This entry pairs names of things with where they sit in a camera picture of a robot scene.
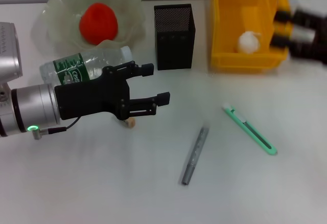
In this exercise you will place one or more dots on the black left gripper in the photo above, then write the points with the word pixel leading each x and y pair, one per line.
pixel 89 98

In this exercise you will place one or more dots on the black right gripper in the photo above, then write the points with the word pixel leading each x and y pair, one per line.
pixel 309 47

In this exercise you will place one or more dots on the white paper ball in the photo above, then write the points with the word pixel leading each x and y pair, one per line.
pixel 247 43

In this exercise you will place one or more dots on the small tan eraser block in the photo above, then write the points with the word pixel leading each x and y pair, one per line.
pixel 130 123

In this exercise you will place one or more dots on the clear green label water bottle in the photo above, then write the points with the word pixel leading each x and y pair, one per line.
pixel 76 64

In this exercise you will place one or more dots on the orange red fruit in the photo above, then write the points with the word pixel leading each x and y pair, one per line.
pixel 98 24

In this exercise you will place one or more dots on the mint green utility knife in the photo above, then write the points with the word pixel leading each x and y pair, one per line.
pixel 255 134

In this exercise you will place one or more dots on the black mesh pen holder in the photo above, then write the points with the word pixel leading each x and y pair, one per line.
pixel 173 50

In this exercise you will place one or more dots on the grey marker pen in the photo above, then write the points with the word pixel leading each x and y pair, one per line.
pixel 195 155

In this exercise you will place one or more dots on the translucent glass fruit plate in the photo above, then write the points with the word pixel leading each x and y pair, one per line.
pixel 58 11

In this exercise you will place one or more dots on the yellow plastic storage bin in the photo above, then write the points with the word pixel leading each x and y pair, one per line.
pixel 242 63

